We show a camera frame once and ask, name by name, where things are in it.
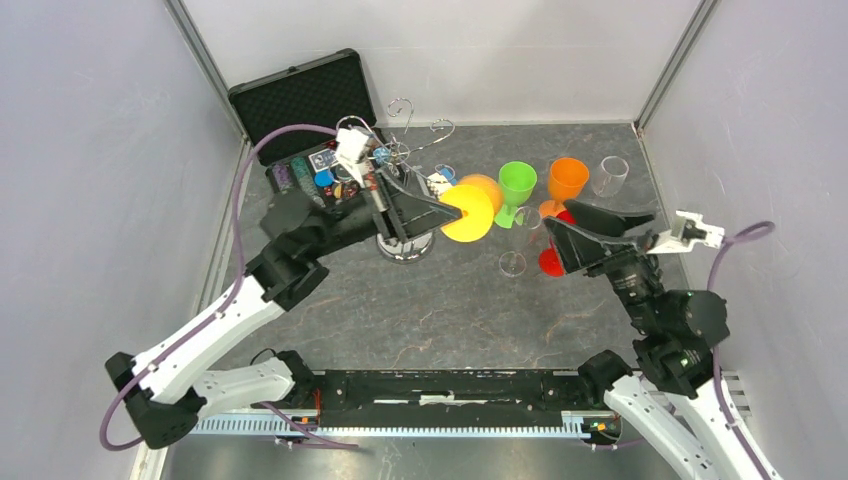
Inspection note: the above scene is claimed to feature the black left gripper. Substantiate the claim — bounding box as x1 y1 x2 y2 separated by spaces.
306 166 463 259

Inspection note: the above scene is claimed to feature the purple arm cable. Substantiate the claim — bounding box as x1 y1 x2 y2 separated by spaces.
582 221 776 480
98 123 362 453

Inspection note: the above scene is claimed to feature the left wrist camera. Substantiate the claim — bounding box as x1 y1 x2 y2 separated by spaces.
335 128 370 187

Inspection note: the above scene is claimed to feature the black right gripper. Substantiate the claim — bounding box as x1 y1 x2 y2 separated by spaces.
542 196 662 332

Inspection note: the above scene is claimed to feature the yellow plastic wine glass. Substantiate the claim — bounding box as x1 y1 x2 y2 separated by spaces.
439 174 504 243

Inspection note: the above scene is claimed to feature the red plastic wine glass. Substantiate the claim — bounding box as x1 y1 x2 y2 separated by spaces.
537 210 576 277

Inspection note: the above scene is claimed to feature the slotted cable duct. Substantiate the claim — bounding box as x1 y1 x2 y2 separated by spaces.
189 412 590 440

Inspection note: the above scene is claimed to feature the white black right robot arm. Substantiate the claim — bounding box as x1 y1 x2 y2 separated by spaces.
543 200 778 479

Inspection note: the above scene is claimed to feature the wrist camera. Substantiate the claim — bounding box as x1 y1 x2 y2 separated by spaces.
647 210 725 255
335 128 370 187

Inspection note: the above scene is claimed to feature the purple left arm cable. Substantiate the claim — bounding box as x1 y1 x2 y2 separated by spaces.
98 123 362 453

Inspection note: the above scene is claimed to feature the clear wine glass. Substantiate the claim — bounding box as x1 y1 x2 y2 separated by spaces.
589 156 630 198
498 206 542 278

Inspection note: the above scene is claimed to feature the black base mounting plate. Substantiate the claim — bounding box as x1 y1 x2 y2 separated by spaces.
281 369 611 428

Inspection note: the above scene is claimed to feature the orange plastic wine glass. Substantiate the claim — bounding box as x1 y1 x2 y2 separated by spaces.
539 157 590 217

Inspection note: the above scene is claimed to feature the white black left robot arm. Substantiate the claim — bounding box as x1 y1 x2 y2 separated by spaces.
100 169 462 451

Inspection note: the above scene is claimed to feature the grey white blue brick toy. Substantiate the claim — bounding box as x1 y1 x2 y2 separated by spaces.
426 164 457 199

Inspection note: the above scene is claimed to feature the green plastic wine glass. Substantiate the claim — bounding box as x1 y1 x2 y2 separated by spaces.
494 161 538 229

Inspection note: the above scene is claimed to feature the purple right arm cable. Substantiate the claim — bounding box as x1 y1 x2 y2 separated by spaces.
582 221 776 480

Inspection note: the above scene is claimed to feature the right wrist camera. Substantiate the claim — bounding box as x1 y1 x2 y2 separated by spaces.
647 210 725 255

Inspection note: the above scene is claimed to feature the black poker chip case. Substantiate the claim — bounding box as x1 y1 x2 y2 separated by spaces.
228 47 399 220

